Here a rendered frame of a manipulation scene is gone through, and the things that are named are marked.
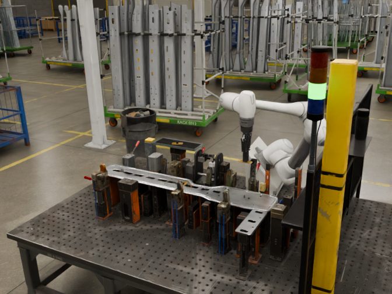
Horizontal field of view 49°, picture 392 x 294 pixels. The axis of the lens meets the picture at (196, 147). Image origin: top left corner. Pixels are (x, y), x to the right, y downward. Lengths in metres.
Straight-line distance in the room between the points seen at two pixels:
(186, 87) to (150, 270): 4.93
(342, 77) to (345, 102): 0.11
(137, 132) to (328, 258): 3.99
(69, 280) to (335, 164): 2.64
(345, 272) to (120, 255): 1.38
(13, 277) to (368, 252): 2.87
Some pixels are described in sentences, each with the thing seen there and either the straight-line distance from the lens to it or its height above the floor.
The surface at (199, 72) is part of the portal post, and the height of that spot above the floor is 0.53.
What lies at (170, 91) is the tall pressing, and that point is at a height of 0.62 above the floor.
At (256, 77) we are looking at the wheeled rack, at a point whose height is 0.27.
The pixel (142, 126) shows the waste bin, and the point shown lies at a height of 0.59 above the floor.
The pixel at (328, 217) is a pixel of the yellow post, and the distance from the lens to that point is 2.15.
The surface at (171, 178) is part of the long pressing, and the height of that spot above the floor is 1.00.
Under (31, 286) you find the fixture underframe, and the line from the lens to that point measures 3.59.
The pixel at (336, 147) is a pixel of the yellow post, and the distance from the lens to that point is 2.00.
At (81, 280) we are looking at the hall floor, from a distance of 3.95.
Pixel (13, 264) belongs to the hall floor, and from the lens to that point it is 4.36.
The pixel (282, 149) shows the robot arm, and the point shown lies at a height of 1.09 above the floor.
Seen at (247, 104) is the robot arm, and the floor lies 1.65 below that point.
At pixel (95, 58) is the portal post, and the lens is 6.62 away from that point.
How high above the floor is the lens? 2.31
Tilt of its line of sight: 20 degrees down
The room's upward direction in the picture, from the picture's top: 1 degrees counter-clockwise
